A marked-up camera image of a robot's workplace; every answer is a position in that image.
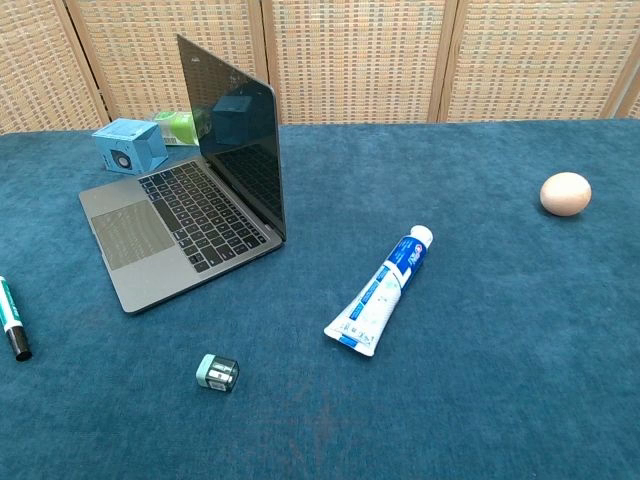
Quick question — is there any grey laptop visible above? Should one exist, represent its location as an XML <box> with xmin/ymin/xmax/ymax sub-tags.
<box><xmin>78</xmin><ymin>33</ymin><xmax>288</xmax><ymax>316</ymax></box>

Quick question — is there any white and blue toothpaste tube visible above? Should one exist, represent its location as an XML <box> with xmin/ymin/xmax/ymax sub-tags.
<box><xmin>323</xmin><ymin>224</ymin><xmax>434</xmax><ymax>358</ymax></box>

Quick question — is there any small green pencil sharpener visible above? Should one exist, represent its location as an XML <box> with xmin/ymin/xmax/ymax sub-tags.
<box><xmin>195</xmin><ymin>353</ymin><xmax>241</xmax><ymax>395</ymax></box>

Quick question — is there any blue tablecloth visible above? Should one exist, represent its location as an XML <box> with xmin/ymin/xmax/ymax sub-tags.
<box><xmin>0</xmin><ymin>117</ymin><xmax>640</xmax><ymax>480</ymax></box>

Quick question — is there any clear bottle with green label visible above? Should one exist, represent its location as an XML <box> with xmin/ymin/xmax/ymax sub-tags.
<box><xmin>151</xmin><ymin>110</ymin><xmax>201</xmax><ymax>148</ymax></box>

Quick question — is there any woven rattan folding screen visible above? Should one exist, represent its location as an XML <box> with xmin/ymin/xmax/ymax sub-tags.
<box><xmin>0</xmin><ymin>0</ymin><xmax>640</xmax><ymax>136</ymax></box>

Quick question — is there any light blue cardboard box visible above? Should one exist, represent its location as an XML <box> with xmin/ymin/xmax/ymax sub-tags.
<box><xmin>91</xmin><ymin>118</ymin><xmax>169</xmax><ymax>176</ymax></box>

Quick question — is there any beige egg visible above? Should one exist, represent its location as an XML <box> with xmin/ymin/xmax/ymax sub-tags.
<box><xmin>539</xmin><ymin>171</ymin><xmax>593</xmax><ymax>218</ymax></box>

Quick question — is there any green and black marker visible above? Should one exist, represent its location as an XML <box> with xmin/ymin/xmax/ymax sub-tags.
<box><xmin>0</xmin><ymin>275</ymin><xmax>34</xmax><ymax>362</ymax></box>

